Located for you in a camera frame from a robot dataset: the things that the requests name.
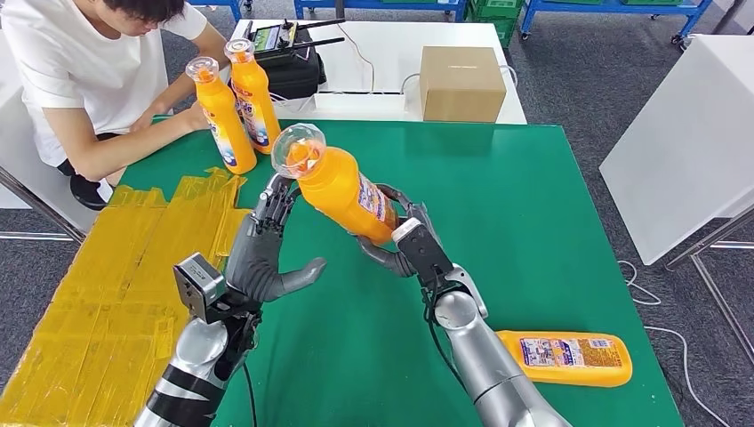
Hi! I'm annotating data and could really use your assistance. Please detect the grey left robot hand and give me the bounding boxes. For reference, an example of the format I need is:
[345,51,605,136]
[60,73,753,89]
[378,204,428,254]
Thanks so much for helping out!
[225,172,328,303]

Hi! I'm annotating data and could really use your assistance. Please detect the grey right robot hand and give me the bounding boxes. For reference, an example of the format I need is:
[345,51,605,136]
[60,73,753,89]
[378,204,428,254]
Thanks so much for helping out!
[353,183,444,280]

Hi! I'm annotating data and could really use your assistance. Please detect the orange detergent bottle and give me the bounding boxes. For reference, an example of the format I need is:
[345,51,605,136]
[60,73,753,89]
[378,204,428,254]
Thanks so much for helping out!
[495,331,633,389]
[185,56,259,175]
[223,37,283,156]
[270,122,402,247]

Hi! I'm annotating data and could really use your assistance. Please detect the yellow taped cardboard sheet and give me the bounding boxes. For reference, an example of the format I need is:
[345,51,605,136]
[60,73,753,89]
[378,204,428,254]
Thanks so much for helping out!
[0,167,252,427]

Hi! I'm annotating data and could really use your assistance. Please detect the black stool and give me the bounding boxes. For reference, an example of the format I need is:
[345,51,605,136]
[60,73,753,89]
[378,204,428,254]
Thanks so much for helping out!
[69,173,113,212]

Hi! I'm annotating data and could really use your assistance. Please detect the brown cardboard box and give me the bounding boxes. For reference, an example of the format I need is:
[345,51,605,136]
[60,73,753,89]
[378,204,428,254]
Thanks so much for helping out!
[419,45,508,123]

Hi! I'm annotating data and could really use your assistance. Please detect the black bag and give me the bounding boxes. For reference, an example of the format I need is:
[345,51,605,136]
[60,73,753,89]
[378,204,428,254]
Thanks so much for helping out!
[259,29,327,101]

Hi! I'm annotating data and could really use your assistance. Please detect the white desk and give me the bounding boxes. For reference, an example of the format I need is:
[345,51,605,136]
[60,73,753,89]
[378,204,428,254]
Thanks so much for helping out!
[226,19,527,125]

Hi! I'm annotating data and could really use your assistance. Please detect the black remote controller with antennas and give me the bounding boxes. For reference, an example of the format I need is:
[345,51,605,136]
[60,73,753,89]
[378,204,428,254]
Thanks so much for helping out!
[242,17,347,60]

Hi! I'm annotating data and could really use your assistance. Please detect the white table metal legs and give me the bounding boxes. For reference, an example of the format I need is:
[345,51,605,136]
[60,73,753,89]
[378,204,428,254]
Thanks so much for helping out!
[0,29,99,246]
[599,34,754,369]

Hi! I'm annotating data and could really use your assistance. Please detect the blue shelf rack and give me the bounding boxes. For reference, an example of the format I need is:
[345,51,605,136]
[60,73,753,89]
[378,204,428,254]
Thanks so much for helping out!
[293,0,469,21]
[517,0,714,45]
[185,0,254,21]

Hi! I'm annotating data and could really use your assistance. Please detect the green plastic crate stack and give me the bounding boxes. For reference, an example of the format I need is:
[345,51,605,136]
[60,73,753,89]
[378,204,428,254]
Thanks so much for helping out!
[465,0,525,48]

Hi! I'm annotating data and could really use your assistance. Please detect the person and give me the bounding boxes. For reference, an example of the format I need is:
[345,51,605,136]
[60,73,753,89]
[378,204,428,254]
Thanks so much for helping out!
[0,0,231,205]

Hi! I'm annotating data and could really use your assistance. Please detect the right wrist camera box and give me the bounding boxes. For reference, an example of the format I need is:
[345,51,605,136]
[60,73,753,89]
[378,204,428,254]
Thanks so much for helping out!
[391,218,454,290]

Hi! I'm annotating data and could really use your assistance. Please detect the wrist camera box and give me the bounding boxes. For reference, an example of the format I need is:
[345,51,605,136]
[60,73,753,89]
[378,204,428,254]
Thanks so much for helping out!
[172,253,228,324]
[391,218,454,290]

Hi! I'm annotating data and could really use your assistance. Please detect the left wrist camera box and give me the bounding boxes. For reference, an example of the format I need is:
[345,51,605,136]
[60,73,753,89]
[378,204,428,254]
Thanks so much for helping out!
[172,253,228,324]

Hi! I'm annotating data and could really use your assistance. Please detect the white charging cable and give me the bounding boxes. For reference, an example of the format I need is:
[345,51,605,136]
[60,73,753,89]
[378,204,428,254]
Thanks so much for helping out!
[268,88,317,114]

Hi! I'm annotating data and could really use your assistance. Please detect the white cable by box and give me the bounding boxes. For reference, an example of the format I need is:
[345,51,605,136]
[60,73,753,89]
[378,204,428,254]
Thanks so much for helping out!
[400,63,519,95]

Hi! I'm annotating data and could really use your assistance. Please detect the white floor cable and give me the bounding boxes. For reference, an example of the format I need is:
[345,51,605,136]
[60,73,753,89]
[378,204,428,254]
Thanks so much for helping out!
[615,259,732,427]

